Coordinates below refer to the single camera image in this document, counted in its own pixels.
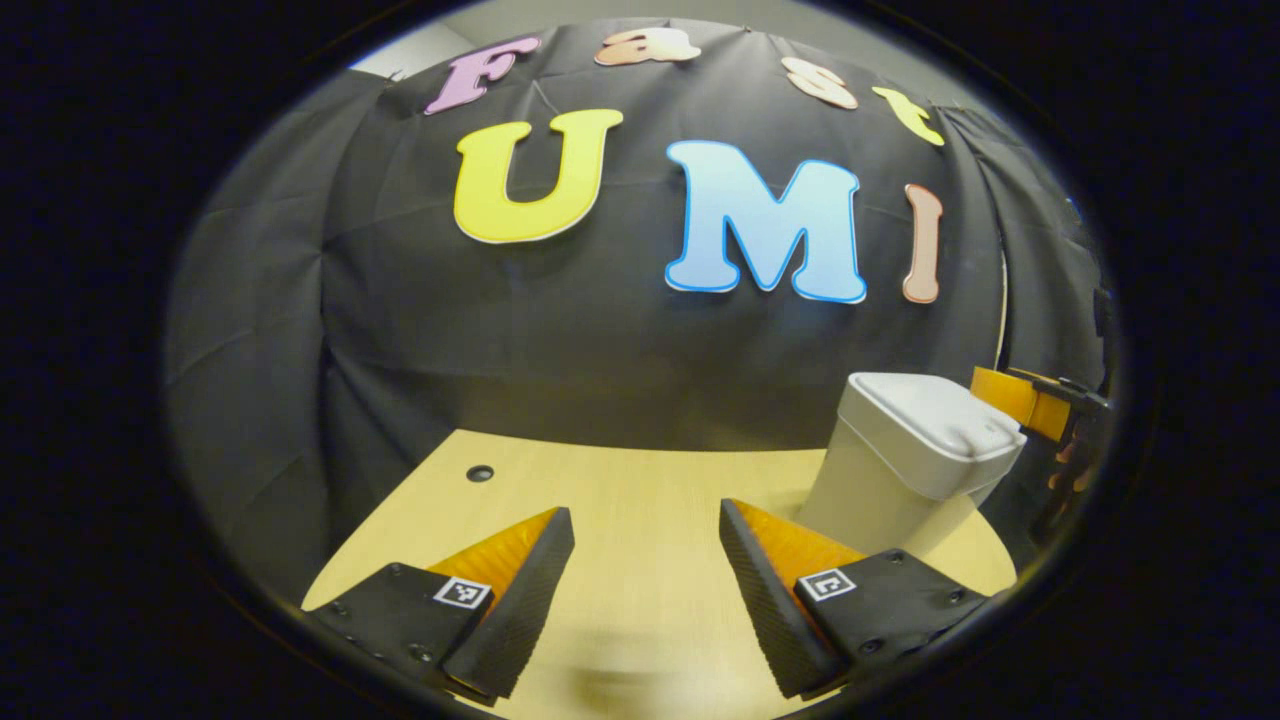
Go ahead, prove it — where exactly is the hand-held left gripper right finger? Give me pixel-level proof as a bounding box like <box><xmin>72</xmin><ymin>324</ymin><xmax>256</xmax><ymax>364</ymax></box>
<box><xmin>718</xmin><ymin>498</ymin><xmax>991</xmax><ymax>701</ymax></box>

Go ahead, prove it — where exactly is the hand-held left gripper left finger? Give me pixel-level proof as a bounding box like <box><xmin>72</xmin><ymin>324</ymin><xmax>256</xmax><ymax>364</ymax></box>
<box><xmin>305</xmin><ymin>506</ymin><xmax>576</xmax><ymax>706</ymax></box>

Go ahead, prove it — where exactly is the white desktop garbage bin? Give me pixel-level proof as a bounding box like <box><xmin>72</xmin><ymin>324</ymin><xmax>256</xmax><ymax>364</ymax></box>
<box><xmin>797</xmin><ymin>372</ymin><xmax>1028</xmax><ymax>559</ymax></box>

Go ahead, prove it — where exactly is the black backdrop cloth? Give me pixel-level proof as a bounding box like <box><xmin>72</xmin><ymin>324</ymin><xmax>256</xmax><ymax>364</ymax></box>
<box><xmin>165</xmin><ymin>20</ymin><xmax>1111</xmax><ymax>611</ymax></box>

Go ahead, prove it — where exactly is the wooden desktop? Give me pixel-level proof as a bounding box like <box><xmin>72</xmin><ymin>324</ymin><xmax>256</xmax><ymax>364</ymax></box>
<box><xmin>302</xmin><ymin>430</ymin><xmax>1018</xmax><ymax>720</ymax></box>

